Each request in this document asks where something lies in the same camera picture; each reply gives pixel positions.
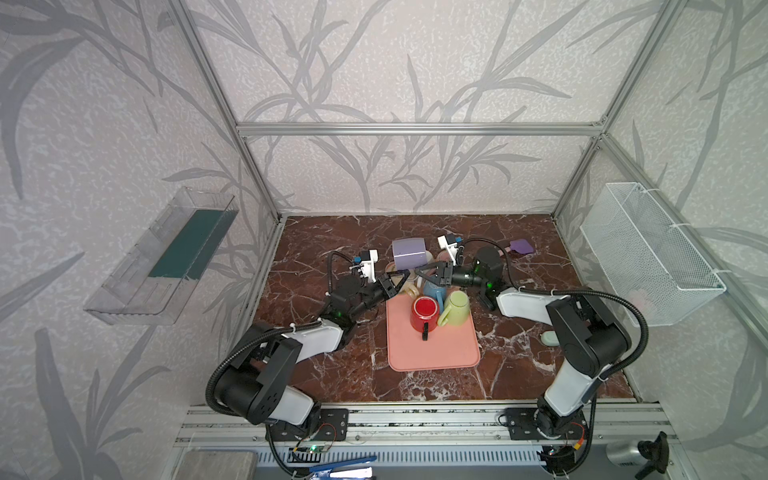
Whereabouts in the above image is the lavender purple mug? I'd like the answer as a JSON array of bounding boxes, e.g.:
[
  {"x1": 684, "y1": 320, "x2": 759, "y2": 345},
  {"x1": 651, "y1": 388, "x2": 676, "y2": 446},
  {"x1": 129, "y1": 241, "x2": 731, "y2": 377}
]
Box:
[{"x1": 392, "y1": 237, "x2": 429, "y2": 270}]

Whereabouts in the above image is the red mug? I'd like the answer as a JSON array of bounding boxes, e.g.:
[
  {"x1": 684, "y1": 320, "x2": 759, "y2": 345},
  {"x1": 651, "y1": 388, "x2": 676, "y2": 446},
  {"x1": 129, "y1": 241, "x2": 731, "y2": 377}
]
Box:
[{"x1": 410, "y1": 296, "x2": 440, "y2": 341}]

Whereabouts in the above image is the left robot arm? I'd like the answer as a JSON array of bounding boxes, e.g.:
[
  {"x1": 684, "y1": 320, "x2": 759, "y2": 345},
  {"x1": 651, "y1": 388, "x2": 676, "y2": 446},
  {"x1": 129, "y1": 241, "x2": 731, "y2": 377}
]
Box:
[{"x1": 205, "y1": 270, "x2": 409, "y2": 433}]

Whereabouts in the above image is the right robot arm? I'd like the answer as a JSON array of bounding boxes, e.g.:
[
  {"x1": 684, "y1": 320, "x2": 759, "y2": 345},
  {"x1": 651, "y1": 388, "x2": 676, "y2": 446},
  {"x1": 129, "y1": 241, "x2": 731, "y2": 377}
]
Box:
[{"x1": 414, "y1": 247, "x2": 649, "y2": 439}]

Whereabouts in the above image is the beige speckled round mug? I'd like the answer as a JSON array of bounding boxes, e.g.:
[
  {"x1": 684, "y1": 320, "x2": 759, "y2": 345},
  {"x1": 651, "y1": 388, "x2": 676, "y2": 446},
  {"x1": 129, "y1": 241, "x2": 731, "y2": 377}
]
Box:
[{"x1": 399, "y1": 273, "x2": 421, "y2": 299}]

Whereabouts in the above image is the blue dotted mug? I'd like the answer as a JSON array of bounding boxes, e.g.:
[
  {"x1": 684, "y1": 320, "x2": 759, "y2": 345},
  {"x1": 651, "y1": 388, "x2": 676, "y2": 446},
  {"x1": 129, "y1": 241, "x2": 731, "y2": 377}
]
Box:
[{"x1": 422, "y1": 281, "x2": 447, "y2": 313}]

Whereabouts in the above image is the light green mug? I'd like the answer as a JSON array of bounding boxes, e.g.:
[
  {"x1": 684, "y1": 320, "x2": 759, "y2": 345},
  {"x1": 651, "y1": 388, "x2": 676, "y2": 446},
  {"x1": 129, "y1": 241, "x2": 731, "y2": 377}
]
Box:
[{"x1": 437, "y1": 290, "x2": 471, "y2": 327}]

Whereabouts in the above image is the purple pink spatula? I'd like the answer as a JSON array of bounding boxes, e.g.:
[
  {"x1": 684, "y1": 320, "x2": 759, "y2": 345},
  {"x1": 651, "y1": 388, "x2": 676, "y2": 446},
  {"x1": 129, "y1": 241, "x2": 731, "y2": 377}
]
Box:
[{"x1": 507, "y1": 239, "x2": 535, "y2": 255}]

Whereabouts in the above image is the pink plastic tray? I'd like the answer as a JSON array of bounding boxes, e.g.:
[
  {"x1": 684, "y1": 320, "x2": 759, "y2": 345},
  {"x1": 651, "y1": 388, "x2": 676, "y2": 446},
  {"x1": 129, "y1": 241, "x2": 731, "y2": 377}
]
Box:
[{"x1": 386, "y1": 294, "x2": 481, "y2": 372}]

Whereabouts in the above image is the pale green round lid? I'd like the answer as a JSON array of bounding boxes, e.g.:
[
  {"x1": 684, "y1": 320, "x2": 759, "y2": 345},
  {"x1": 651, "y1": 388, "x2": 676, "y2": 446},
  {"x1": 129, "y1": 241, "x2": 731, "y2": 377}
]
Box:
[{"x1": 540, "y1": 331, "x2": 560, "y2": 347}]

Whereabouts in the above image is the black clamp knob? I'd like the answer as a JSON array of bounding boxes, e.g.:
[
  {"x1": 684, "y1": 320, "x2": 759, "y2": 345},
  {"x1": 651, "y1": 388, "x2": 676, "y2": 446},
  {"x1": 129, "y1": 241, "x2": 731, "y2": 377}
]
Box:
[{"x1": 606, "y1": 431, "x2": 670, "y2": 480}]

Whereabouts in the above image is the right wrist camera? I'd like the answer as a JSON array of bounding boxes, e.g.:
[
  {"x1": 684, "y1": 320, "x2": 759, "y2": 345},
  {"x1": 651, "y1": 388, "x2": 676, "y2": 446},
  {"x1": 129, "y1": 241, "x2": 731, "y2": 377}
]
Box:
[{"x1": 437, "y1": 233, "x2": 464, "y2": 266}]

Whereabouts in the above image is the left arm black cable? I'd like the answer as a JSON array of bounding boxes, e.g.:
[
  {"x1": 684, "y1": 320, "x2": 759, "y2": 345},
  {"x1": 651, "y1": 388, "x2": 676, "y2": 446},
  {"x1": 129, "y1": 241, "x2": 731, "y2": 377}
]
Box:
[{"x1": 205, "y1": 250, "x2": 361, "y2": 479}]

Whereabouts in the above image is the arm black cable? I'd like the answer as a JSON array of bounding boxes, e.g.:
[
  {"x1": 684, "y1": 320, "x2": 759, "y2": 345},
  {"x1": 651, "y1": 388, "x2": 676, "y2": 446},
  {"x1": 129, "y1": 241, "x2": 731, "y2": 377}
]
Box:
[
  {"x1": 205, "y1": 250, "x2": 361, "y2": 479},
  {"x1": 458, "y1": 238, "x2": 650, "y2": 475}
]

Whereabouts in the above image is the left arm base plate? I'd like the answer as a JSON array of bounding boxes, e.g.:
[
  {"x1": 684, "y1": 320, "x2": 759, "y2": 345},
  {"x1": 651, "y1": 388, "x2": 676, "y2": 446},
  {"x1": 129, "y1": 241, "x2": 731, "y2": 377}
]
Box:
[{"x1": 267, "y1": 407, "x2": 350, "y2": 442}]

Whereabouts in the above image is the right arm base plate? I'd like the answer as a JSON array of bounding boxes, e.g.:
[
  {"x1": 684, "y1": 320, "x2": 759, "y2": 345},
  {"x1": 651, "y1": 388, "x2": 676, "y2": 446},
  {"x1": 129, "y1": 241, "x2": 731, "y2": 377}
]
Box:
[{"x1": 496, "y1": 407, "x2": 587, "y2": 441}]

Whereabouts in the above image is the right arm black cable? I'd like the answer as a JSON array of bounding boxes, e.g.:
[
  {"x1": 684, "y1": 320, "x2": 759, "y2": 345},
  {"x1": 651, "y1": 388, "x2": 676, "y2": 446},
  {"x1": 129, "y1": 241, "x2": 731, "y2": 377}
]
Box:
[{"x1": 458, "y1": 238, "x2": 650, "y2": 475}]

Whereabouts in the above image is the white wire basket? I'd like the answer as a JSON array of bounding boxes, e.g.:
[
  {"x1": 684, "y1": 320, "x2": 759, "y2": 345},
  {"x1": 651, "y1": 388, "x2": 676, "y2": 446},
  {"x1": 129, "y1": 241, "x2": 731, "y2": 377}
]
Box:
[{"x1": 580, "y1": 182, "x2": 727, "y2": 327}]

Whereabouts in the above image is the blue handled tool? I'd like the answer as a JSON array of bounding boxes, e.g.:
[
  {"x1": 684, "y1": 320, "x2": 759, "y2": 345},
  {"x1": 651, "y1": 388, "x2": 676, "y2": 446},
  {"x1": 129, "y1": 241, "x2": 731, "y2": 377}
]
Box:
[{"x1": 309, "y1": 455, "x2": 378, "y2": 480}]

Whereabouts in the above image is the clear plastic wall shelf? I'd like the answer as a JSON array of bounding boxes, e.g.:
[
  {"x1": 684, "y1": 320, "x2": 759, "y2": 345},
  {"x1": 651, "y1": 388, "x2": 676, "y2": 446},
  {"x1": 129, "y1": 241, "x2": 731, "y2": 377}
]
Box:
[{"x1": 84, "y1": 187, "x2": 239, "y2": 326}]

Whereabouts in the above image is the aluminium front rail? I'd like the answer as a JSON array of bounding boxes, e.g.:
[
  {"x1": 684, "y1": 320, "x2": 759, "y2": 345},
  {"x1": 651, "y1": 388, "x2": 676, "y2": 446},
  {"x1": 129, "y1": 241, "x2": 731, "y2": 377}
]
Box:
[{"x1": 173, "y1": 399, "x2": 680, "y2": 466}]

